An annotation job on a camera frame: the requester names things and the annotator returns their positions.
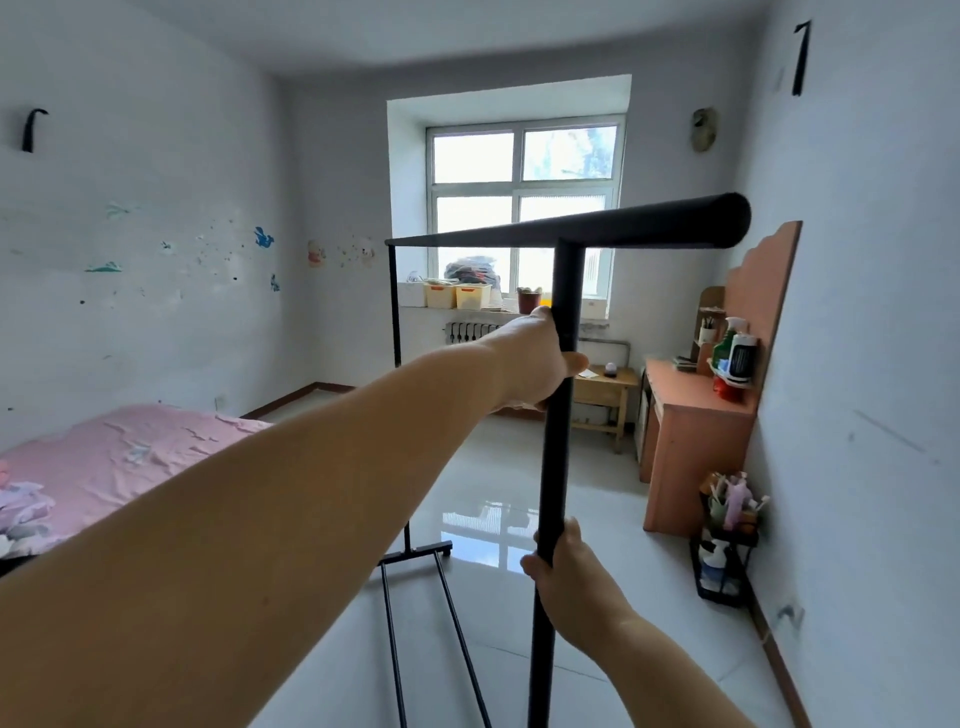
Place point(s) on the black wall hook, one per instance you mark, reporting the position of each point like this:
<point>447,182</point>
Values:
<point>30,131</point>
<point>800,60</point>

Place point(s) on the pink bottle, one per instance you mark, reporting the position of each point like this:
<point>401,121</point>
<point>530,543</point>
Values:
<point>735,504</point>

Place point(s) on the black metal clothes rack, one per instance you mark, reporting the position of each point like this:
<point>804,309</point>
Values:
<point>559,465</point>

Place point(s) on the white spray bottle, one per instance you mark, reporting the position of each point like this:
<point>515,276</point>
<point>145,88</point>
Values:
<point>714,566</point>

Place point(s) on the dark book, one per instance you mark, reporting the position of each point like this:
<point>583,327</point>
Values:
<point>685,364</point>

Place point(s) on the person's left thumb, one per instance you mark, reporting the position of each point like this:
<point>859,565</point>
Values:
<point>574,365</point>

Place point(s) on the round wall ornament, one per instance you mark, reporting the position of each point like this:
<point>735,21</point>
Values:
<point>703,130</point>

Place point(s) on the pale cartoon wall sticker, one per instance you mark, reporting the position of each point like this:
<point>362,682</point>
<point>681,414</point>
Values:
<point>316,255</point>
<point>365,253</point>

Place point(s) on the white pen cup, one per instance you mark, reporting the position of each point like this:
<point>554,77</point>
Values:
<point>706,334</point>

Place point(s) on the white cylindrical heater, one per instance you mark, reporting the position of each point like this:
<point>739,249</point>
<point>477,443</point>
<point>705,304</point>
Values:
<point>742,360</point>

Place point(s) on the yellow plastic basket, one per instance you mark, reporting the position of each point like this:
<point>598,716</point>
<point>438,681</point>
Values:
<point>472,297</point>
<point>440,295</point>

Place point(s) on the blue bird wall sticker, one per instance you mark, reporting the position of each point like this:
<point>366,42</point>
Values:
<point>263,238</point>

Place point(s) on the small wooden side table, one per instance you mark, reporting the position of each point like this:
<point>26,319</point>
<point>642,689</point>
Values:
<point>609,390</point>

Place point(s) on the person's right thumb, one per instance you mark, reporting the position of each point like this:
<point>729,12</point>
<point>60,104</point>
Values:
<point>571,534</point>

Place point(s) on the bed with pink sheet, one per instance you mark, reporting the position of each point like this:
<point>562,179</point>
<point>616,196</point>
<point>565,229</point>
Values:
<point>127,457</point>

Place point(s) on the teal wall sticker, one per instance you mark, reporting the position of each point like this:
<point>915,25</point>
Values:
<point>105,268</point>

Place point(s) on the reddish brown flower pot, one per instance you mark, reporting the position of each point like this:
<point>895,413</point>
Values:
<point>529,301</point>

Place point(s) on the white wall radiator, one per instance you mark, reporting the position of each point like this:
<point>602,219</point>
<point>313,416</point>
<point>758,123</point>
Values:
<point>469,331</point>

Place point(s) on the pile of light clothes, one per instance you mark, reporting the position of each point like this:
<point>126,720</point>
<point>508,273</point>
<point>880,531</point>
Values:
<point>22,514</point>

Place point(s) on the person's right hand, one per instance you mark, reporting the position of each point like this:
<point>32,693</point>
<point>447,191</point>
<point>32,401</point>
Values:
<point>581,592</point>

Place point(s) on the person's right forearm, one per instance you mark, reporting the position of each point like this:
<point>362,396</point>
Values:
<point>675,679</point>

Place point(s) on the dark bundled bag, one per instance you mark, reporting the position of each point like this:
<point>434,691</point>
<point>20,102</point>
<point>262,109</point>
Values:
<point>472,270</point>

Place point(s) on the white framed window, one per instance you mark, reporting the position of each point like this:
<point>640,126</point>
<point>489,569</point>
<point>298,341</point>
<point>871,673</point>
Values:
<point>480,202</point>

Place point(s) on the white storage box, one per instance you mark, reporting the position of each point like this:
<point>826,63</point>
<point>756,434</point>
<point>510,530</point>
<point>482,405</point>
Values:
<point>411,294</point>

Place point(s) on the person's left hand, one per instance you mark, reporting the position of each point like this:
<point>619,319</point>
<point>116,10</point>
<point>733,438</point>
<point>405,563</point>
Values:
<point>525,360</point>

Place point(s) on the red plastic item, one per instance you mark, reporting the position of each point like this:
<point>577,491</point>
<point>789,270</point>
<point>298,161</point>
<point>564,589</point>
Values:
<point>726,388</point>

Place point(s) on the person's left forearm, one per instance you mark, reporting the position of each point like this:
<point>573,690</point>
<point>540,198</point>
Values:
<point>262,540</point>

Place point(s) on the orange wooden desk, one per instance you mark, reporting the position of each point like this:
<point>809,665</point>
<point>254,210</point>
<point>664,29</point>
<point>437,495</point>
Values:
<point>697,450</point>

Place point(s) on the grey heating pipe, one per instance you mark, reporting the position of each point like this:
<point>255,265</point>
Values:
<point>611,343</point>

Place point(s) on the green spray bottle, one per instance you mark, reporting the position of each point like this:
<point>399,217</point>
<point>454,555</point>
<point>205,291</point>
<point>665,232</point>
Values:
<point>721,351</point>

